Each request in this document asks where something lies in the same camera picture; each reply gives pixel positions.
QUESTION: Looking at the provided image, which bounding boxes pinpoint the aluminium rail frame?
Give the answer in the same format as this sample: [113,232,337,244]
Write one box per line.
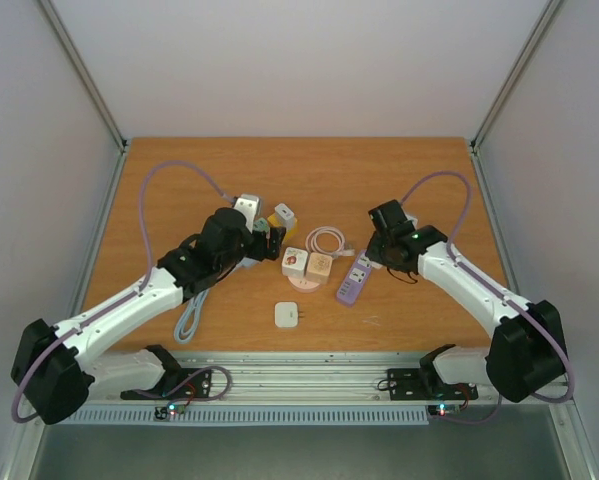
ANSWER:
[26,349,575,406]

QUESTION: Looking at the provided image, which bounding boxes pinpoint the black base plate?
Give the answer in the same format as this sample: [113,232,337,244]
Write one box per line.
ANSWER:
[386,368,479,401]
[120,368,212,401]

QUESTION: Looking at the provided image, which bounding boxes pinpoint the pink coiled cable with plug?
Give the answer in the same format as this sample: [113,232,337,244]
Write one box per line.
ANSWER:
[305,227,356,260]

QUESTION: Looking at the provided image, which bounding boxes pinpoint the pink round socket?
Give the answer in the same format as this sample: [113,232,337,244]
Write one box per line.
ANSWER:
[288,277,321,294]

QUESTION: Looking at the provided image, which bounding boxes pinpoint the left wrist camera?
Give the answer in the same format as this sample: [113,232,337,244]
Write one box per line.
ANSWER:
[232,194,262,232]

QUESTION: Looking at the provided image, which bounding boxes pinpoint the white flat charger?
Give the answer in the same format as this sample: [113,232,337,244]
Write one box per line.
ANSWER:
[274,301,305,329]

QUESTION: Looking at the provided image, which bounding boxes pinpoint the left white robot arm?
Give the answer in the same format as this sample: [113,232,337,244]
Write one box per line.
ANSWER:
[10,207,286,425]

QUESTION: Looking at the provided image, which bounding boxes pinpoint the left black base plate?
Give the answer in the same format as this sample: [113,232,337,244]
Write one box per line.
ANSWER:
[120,368,212,401]

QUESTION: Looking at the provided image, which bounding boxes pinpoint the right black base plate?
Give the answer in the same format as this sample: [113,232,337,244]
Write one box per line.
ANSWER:
[386,368,479,401]

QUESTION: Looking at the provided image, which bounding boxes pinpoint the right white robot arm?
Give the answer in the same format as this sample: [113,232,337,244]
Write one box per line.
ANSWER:
[366,200,567,403]

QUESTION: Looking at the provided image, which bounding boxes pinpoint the beige cube socket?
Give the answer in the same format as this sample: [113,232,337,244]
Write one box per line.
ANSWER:
[305,252,333,285]

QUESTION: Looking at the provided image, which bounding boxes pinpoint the white cube socket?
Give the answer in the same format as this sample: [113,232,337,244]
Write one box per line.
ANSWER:
[281,247,309,279]

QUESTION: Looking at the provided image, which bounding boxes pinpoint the grey slotted cable duct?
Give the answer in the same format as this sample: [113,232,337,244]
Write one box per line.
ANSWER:
[63,405,429,427]

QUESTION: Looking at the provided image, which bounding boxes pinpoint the purple power strip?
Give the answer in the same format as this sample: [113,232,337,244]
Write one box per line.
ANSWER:
[336,250,373,307]

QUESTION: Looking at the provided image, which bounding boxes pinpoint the white 66W charger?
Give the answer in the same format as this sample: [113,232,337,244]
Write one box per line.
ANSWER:
[274,203,296,229]

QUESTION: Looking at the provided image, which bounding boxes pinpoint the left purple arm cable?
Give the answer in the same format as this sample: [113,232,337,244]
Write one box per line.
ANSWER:
[11,159,230,424]

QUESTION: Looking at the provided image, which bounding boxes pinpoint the yellow cube socket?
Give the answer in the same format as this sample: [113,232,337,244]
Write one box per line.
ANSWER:
[266,214,298,244]

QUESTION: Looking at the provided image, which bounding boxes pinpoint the green charger plug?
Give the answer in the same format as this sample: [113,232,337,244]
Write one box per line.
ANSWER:
[253,217,270,236]

